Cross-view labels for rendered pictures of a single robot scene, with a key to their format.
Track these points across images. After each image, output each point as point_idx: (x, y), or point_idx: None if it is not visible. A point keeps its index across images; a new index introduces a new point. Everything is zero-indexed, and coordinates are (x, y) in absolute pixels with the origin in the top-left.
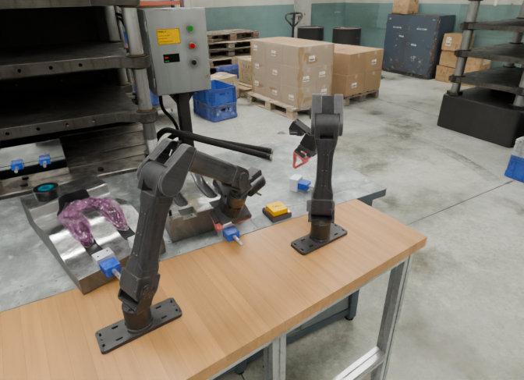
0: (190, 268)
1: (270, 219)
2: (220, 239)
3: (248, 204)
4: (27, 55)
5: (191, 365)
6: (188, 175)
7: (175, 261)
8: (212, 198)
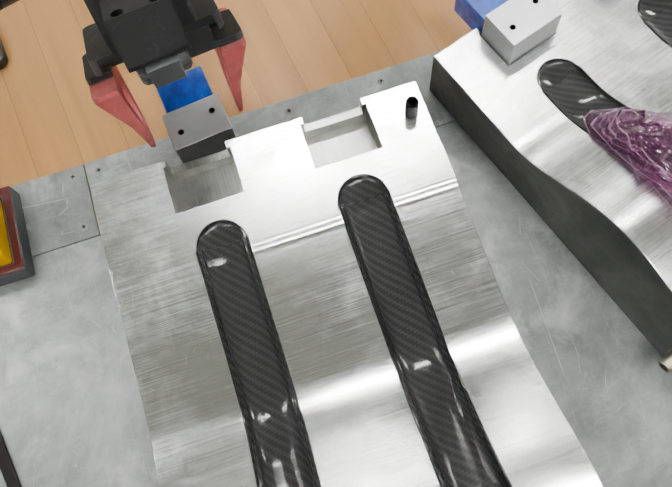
0: (343, 9)
1: (18, 202)
2: (236, 123)
3: (75, 359)
4: None
5: None
6: (336, 472)
7: (395, 45)
8: (222, 218)
